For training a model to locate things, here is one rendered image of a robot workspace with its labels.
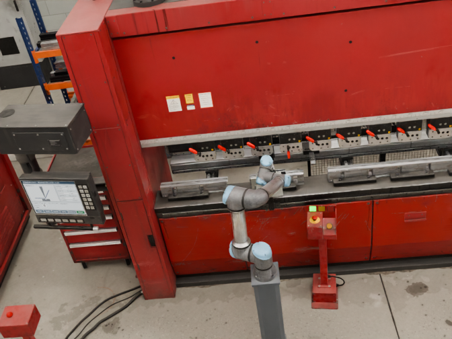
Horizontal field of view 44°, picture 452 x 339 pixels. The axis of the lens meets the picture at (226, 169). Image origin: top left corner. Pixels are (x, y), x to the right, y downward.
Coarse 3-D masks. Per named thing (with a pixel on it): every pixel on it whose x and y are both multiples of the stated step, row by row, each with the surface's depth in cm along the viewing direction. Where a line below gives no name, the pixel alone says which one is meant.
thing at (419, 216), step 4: (420, 212) 399; (424, 212) 399; (408, 216) 401; (412, 216) 401; (416, 216) 401; (420, 216) 401; (424, 216) 401; (404, 220) 404; (408, 220) 402; (412, 220) 402; (416, 220) 401; (420, 220) 401; (424, 220) 401
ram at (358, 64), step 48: (432, 0) 319; (144, 48) 339; (192, 48) 338; (240, 48) 338; (288, 48) 337; (336, 48) 336; (384, 48) 336; (432, 48) 335; (144, 96) 359; (192, 96) 358; (240, 96) 358; (288, 96) 357; (336, 96) 356; (384, 96) 355; (432, 96) 355; (144, 144) 382
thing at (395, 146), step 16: (336, 144) 417; (368, 144) 411; (384, 144) 411; (400, 144) 410; (416, 144) 410; (432, 144) 410; (448, 144) 410; (176, 160) 428; (192, 160) 425; (224, 160) 422; (240, 160) 422; (256, 160) 422; (288, 160) 421; (304, 160) 421
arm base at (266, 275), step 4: (272, 264) 345; (256, 268) 344; (268, 268) 342; (272, 268) 345; (256, 272) 346; (260, 272) 344; (264, 272) 343; (268, 272) 344; (272, 272) 346; (276, 272) 351; (256, 276) 347; (260, 276) 345; (264, 276) 344; (268, 276) 344; (272, 276) 346; (260, 280) 346; (264, 280) 345; (268, 280) 346
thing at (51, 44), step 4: (48, 32) 549; (52, 32) 548; (56, 32) 545; (40, 36) 547; (44, 36) 548; (48, 36) 548; (52, 36) 548; (40, 40) 541; (44, 40) 540; (48, 40) 539; (52, 40) 531; (56, 40) 529; (40, 44) 529; (44, 44) 529; (48, 44) 529; (52, 44) 529; (56, 44) 529; (44, 48) 531; (48, 48) 531; (52, 48) 531
